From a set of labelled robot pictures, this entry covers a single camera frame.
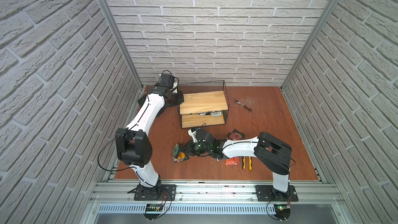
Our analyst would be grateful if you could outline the orange tea bag shelf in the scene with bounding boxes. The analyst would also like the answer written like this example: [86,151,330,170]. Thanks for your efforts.
[172,152,190,164]

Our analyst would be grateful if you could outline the red tea bag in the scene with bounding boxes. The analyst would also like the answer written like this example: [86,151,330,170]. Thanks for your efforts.
[228,129,245,141]
[225,157,240,166]

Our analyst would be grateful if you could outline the silver tea bag shelf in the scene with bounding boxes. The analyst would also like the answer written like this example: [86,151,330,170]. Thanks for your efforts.
[210,111,223,118]

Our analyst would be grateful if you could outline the green label tea bag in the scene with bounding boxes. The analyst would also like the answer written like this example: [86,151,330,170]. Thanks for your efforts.
[172,143,180,160]

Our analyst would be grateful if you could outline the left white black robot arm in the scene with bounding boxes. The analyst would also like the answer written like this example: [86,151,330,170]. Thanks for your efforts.
[115,71,183,188]

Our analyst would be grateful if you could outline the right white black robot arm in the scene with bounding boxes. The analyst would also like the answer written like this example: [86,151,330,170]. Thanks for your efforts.
[182,128,294,194]

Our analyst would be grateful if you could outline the black plastic tool case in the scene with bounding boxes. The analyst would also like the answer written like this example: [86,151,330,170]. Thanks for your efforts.
[137,95,147,107]

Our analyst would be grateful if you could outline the yellow black combination pliers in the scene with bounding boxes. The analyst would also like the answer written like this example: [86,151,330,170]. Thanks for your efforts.
[242,157,252,171]

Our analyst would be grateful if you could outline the red black ratchet wrench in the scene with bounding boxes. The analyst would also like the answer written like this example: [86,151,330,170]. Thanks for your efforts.
[234,98,253,112]

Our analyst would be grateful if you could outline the left controller board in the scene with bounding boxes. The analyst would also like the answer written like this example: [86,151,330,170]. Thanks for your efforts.
[144,203,165,220]

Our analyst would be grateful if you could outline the controller board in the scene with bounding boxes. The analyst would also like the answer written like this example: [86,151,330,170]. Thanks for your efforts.
[144,203,165,220]
[274,204,291,222]

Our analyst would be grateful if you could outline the right controller board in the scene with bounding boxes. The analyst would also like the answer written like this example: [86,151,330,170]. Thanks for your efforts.
[274,204,291,222]

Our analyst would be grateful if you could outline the black wire wooden shelf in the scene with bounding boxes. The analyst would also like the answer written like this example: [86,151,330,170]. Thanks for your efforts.
[178,80,230,129]

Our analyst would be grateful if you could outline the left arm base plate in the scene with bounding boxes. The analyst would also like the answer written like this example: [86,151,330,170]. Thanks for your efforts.
[131,184,177,201]

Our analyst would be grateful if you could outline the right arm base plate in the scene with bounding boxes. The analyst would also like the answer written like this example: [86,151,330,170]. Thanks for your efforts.
[255,185,299,202]

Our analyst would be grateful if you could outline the aluminium front rail frame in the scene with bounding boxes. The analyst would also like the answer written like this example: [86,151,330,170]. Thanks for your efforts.
[80,180,353,224]

